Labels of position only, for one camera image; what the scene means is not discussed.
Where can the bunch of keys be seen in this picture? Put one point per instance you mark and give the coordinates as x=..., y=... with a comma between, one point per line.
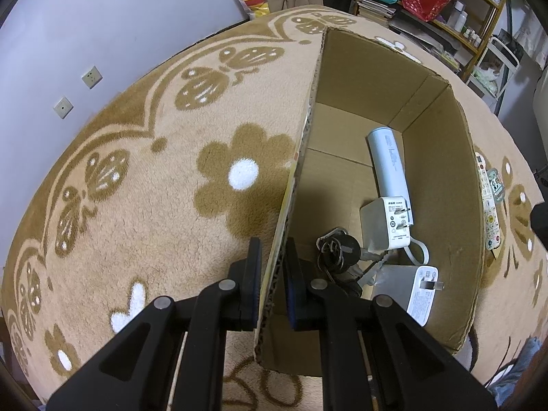
x=342, y=248

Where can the pale green packet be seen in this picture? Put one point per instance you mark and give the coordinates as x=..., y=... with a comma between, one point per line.
x=487, y=80

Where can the white cart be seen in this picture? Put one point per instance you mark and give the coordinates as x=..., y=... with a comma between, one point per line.
x=509, y=55

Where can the person's blue jeans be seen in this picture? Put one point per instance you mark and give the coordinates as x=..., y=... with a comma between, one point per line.
x=518, y=364

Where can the white wall socket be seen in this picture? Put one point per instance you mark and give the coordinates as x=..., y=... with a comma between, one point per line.
x=63, y=107
x=92, y=77

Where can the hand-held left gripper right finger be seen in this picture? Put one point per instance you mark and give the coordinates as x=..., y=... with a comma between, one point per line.
x=292, y=299

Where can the wooden shelf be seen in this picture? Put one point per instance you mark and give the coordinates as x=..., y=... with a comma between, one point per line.
x=487, y=34

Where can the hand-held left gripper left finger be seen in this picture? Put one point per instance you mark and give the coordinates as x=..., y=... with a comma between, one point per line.
x=252, y=274

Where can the white remote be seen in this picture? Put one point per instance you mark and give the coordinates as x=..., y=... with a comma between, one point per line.
x=488, y=214

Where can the light blue power bank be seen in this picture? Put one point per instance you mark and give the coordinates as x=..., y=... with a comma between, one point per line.
x=387, y=162

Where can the row of small bottles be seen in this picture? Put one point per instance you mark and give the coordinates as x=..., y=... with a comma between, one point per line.
x=458, y=17

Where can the brown cardboard box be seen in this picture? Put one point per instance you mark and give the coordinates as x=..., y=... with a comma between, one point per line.
x=334, y=180

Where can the green cartoon case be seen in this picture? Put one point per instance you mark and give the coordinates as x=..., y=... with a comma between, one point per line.
x=496, y=184

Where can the white square charger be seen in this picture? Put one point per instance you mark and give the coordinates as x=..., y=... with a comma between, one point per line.
x=379, y=227

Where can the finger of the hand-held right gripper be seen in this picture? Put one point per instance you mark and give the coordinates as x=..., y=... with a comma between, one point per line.
x=540, y=218

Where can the white patterned curtain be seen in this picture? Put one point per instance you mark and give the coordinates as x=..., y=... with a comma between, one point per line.
x=526, y=38

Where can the stack of books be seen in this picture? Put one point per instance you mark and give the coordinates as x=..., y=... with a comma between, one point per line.
x=376, y=6

